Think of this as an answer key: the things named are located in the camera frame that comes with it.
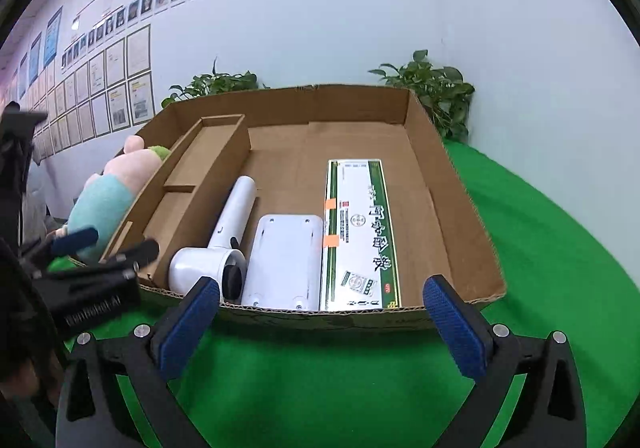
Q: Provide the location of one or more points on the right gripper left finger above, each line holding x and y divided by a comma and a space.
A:
92, 411

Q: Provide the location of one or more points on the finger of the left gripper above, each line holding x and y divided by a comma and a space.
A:
61, 245
135, 258

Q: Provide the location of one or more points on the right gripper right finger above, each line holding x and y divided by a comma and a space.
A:
550, 411

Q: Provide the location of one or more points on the narrow cardboard insert box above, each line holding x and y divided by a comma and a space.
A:
179, 206

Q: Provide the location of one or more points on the pink pig plush toy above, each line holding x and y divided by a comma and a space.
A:
107, 197

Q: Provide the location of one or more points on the white device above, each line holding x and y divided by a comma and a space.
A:
284, 268

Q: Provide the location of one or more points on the green white carton box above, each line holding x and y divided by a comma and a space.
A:
359, 261

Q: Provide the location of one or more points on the operator hand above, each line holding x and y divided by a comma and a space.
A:
23, 383

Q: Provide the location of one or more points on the left potted plant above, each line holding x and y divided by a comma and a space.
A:
213, 83

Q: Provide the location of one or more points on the potted plant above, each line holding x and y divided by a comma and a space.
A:
441, 90
213, 83

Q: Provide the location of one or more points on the large cardboard tray box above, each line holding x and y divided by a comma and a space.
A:
294, 132

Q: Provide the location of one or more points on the right potted plant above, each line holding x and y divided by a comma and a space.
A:
441, 90

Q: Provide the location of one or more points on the framed certificates on wall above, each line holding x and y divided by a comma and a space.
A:
99, 86

